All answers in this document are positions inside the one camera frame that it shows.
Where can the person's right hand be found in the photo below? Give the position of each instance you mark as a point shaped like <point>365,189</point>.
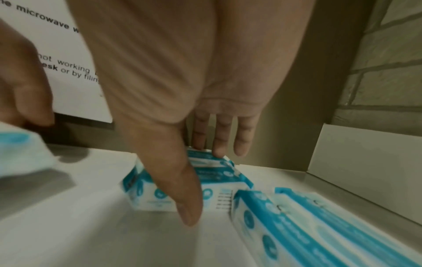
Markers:
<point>184,65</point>

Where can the blue white carton box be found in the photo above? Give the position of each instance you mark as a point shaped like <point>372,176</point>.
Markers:
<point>217,180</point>
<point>346,216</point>
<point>280,234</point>

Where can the person's left hand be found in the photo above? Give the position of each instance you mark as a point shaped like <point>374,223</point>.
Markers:
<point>23,78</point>

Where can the blue white soft packet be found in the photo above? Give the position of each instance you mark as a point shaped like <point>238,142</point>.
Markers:
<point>23,148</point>

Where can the white paper notice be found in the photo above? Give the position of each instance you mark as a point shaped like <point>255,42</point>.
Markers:
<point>66,47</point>

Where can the white cardboard box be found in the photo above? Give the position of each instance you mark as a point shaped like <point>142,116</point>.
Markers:
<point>369,159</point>

